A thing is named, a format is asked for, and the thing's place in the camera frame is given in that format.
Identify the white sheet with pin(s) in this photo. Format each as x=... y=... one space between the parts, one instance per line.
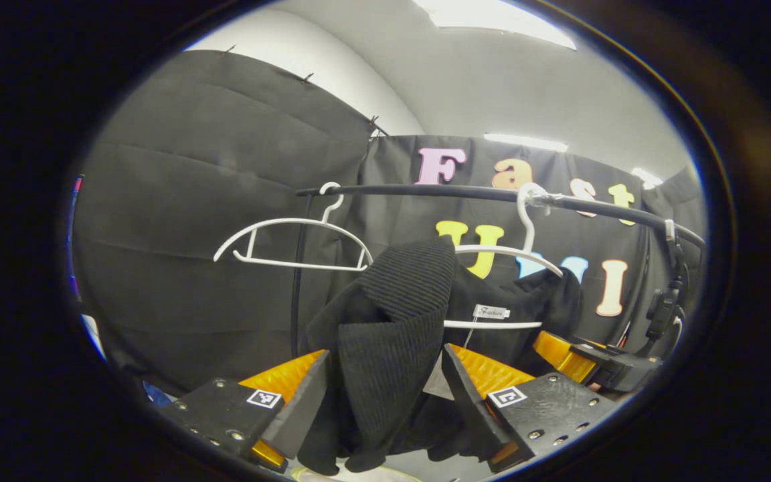
x=93 y=335

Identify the white plastic hanger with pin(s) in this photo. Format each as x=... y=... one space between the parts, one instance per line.
x=523 y=326
x=305 y=264

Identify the black backdrop cloth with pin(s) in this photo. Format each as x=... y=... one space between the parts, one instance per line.
x=191 y=201

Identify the large ceiling light panel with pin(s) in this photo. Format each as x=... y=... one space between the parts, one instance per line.
x=492 y=20

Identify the black knit jacket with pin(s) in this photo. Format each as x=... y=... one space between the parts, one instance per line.
x=392 y=348

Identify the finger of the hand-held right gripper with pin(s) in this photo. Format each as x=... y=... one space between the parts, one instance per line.
x=559 y=355

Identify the blue object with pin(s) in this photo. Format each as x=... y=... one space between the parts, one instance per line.
x=154 y=393

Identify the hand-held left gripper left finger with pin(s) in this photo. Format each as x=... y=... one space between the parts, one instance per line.
x=302 y=408

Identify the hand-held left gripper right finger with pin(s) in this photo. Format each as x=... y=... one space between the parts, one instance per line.
x=472 y=412

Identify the colourful poster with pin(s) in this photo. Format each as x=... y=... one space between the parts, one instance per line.
x=77 y=194

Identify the black metal clothes rack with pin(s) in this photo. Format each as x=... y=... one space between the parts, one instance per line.
x=439 y=191

